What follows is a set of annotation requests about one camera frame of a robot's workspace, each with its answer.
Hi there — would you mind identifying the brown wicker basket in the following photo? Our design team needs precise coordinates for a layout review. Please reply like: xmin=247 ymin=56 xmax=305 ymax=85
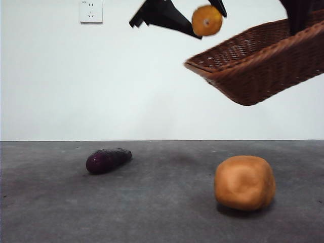
xmin=183 ymin=9 xmax=324 ymax=107

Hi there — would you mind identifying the brown potato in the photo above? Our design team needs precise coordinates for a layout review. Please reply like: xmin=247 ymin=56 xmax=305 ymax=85
xmin=214 ymin=155 xmax=276 ymax=212

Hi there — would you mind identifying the purple eggplant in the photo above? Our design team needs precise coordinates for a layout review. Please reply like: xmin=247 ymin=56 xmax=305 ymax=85
xmin=85 ymin=148 xmax=133 ymax=175

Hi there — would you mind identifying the yellow corn cob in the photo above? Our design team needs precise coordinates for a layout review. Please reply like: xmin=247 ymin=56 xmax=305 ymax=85
xmin=191 ymin=5 xmax=224 ymax=37

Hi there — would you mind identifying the white wall socket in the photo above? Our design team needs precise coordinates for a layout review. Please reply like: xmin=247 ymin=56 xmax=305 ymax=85
xmin=80 ymin=0 xmax=104 ymax=25

